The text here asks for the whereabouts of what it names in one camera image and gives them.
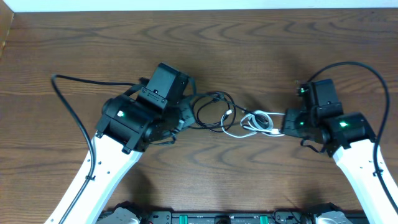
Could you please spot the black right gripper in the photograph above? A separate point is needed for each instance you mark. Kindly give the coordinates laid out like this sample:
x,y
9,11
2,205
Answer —
x,y
288,126

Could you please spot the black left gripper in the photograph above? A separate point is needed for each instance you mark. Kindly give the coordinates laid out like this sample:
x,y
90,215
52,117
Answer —
x,y
186,114

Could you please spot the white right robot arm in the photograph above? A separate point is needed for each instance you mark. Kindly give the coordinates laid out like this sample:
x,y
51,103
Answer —
x,y
350,141

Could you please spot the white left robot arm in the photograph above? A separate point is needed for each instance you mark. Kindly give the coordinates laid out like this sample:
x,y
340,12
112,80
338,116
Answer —
x,y
153,111

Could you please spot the cardboard side panel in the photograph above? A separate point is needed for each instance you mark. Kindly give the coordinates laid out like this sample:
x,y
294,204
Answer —
x,y
6,19

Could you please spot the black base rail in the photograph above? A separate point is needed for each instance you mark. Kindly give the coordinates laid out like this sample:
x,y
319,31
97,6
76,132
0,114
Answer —
x,y
327,213

